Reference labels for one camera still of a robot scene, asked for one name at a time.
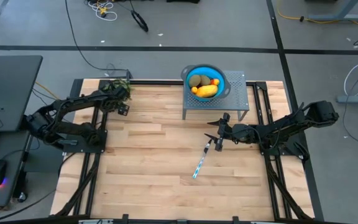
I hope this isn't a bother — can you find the yellow floor cable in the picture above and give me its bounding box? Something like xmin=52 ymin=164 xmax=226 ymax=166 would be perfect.
xmin=34 ymin=81 xmax=75 ymax=110
xmin=275 ymin=0 xmax=358 ymax=35

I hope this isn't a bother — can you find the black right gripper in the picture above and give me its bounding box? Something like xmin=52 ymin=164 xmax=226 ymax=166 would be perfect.
xmin=204 ymin=112 xmax=251 ymax=152

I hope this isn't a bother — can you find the white cable bundle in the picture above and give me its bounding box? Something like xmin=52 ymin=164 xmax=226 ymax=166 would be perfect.
xmin=84 ymin=0 xmax=118 ymax=22

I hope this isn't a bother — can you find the blue collapsible colander bowl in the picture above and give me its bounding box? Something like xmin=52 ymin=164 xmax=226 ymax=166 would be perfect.
xmin=180 ymin=64 xmax=232 ymax=103

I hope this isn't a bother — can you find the teal patterned knife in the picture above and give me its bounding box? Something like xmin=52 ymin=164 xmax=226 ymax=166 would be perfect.
xmin=191 ymin=139 xmax=213 ymax=180

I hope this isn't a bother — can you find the black strap loop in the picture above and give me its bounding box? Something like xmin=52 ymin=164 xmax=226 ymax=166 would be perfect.
xmin=130 ymin=9 xmax=150 ymax=33

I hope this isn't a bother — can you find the black desk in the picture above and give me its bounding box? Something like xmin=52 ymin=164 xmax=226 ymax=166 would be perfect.
xmin=0 ymin=55 xmax=44 ymax=133

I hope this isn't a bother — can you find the yellow mango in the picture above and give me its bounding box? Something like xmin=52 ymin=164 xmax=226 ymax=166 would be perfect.
xmin=196 ymin=85 xmax=219 ymax=99

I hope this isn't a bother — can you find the grey perforated metal shelf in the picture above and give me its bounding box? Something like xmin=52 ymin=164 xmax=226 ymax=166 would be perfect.
xmin=183 ymin=70 xmax=250 ymax=121

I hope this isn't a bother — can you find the grey desk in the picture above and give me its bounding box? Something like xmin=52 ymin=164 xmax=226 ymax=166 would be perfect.
xmin=0 ymin=130 xmax=32 ymax=207

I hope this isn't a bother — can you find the grey desk foot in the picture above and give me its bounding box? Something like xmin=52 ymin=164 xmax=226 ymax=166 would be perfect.
xmin=308 ymin=0 xmax=358 ymax=22
xmin=336 ymin=95 xmax=358 ymax=105

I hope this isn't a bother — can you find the black aluminium table frame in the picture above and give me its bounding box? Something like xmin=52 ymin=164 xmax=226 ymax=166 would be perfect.
xmin=54 ymin=78 xmax=325 ymax=224

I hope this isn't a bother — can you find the green potted plant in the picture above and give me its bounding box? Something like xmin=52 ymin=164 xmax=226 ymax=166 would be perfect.
xmin=99 ymin=78 xmax=133 ymax=110

